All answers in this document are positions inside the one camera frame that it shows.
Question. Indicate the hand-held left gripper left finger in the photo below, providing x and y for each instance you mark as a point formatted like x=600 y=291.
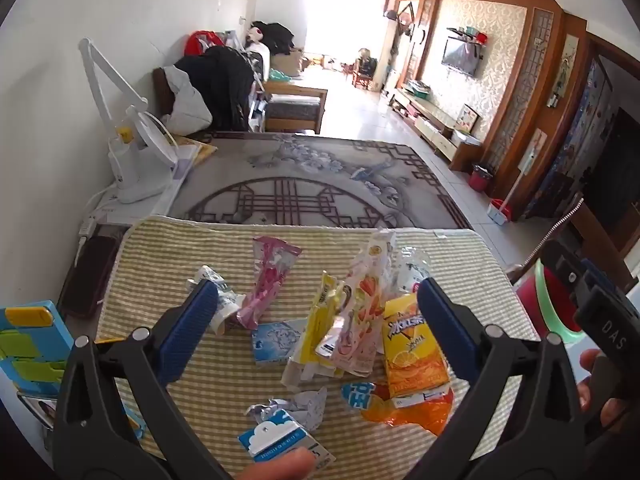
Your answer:
x=187 y=332

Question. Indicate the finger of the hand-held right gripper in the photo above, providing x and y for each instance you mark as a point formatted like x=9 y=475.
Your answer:
x=567 y=272

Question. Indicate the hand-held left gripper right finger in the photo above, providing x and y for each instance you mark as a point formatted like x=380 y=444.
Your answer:
x=445 y=332

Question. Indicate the orange drink carton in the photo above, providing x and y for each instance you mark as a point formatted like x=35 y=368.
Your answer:
x=412 y=360

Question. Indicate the white patterned paper cup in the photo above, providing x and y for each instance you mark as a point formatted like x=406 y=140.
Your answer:
x=220 y=305

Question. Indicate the red bin with green rim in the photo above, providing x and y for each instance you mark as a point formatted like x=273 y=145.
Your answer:
x=532 y=300

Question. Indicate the clear plastic wrapper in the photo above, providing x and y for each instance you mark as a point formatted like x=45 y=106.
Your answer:
x=410 y=265

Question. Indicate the strawberry print wrapper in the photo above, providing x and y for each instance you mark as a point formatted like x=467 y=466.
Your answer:
x=362 y=305

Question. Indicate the blue toothpaste box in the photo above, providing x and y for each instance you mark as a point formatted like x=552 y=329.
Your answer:
x=275 y=342

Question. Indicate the orange and blue plastic wrapper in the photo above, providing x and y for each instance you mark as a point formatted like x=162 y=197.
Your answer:
x=400 y=412

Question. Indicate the pink plastic wrapper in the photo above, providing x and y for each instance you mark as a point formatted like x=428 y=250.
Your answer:
x=270 y=280

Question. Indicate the yellow snack wrapper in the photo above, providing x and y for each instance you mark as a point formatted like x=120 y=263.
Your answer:
x=320 y=325

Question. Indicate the silver paper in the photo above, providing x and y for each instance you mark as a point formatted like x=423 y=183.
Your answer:
x=300 y=402

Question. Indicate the blue and white carton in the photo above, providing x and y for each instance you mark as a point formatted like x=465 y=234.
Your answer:
x=275 y=435

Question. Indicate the person's right hand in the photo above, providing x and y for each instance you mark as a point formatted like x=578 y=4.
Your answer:
x=586 y=385

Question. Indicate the person's left hand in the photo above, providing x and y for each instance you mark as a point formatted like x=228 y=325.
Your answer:
x=275 y=466

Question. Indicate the dark wooden chair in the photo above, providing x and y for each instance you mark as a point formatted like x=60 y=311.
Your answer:
x=600 y=240

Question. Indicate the green striped mat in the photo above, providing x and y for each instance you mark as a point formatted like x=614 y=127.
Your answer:
x=175 y=250

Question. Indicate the white mop with blue base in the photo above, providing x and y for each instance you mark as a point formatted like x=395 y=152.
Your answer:
x=502 y=210

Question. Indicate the black leather case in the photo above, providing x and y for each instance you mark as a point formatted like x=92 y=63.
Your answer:
x=90 y=280

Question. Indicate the colourful printed curtain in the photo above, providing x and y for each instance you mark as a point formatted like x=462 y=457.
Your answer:
x=575 y=150

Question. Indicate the small red bin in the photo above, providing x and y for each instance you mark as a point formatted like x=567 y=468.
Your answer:
x=481 y=177

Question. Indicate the white power strip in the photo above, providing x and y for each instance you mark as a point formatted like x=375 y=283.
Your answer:
x=90 y=225

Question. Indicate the blue box with coloured clips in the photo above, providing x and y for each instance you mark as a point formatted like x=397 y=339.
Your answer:
x=30 y=360

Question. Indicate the yellow book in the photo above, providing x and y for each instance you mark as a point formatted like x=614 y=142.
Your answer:
x=197 y=150

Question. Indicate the small framed picture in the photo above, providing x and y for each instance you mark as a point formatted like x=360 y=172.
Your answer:
x=468 y=118

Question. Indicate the grey patterned table cover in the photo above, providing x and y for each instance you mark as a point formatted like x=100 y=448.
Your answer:
x=300 y=185

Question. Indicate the low television cabinet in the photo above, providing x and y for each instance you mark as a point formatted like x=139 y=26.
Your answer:
x=430 y=120

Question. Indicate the white bag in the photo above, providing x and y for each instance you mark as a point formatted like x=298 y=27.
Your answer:
x=190 y=105

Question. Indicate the wooden sofa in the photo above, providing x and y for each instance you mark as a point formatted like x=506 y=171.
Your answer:
x=295 y=110

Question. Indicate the black clothes pile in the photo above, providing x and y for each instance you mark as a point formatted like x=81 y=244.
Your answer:
x=220 y=85

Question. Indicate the small wooden armchair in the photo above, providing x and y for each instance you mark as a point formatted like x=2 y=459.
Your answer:
x=364 y=70

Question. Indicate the cardboard box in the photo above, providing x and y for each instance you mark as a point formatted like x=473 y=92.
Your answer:
x=290 y=62

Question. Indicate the red bag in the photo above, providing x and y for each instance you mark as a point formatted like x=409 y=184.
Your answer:
x=202 y=42

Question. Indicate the black coat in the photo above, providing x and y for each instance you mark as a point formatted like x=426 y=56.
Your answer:
x=272 y=37

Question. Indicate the wall television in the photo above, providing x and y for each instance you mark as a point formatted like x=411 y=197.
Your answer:
x=461 y=56

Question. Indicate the wall shelf with bowls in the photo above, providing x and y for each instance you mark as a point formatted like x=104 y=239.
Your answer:
x=467 y=35

